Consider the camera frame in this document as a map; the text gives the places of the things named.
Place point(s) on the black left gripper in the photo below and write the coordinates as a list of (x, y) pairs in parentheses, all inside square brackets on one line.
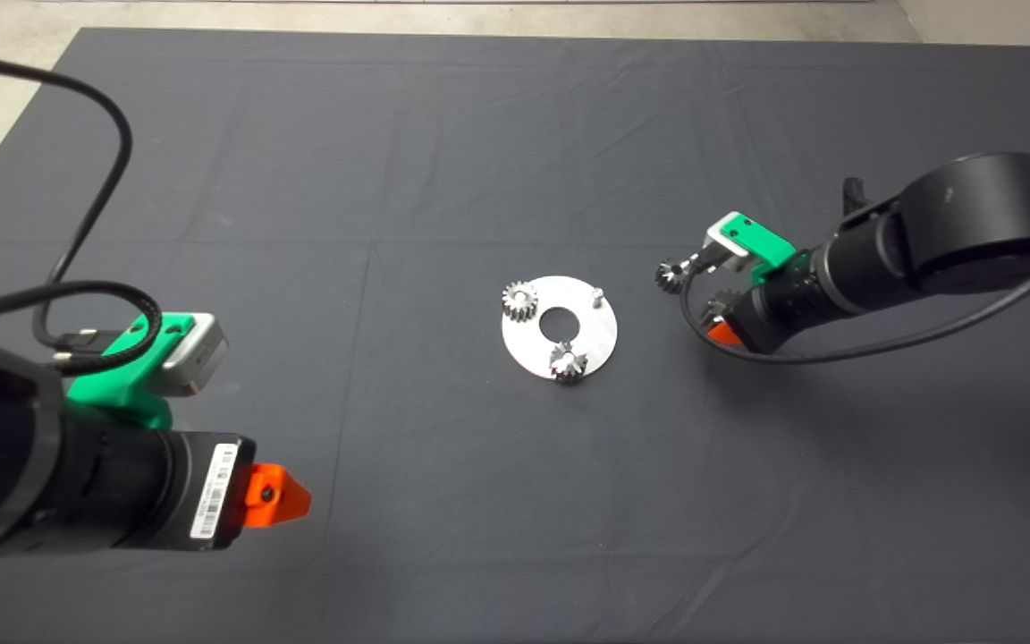
[(148, 483)]

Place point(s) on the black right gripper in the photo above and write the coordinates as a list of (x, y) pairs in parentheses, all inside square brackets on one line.
[(774, 309)]

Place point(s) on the small dark steel gear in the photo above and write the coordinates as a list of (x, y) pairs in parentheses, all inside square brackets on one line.
[(667, 279)]

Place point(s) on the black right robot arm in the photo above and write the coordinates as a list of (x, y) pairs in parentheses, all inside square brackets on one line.
[(971, 224)]

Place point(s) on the small shiny steel gear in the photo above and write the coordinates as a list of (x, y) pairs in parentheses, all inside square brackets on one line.
[(568, 363)]

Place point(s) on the small matte steel gear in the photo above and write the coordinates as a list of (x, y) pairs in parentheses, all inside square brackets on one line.
[(520, 300)]

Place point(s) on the round metal plate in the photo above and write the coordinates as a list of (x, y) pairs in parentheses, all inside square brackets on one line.
[(528, 344)]

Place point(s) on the dark grey table cloth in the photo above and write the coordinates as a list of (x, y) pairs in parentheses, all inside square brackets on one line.
[(479, 134)]

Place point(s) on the right grey camera box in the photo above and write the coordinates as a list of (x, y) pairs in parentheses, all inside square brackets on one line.
[(730, 259)]

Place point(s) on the grey camera box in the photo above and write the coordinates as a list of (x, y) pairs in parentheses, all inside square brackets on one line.
[(198, 358), (730, 259)]

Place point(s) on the right green camera mount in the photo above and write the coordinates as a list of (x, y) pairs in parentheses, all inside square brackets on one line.
[(761, 240)]

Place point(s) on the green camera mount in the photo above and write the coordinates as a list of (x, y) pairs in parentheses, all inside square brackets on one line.
[(117, 394), (761, 240)]

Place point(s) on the left grey camera box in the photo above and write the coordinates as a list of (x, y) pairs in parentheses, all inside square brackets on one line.
[(198, 358)]

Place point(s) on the left green camera mount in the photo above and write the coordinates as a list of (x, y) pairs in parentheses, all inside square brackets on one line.
[(117, 394)]

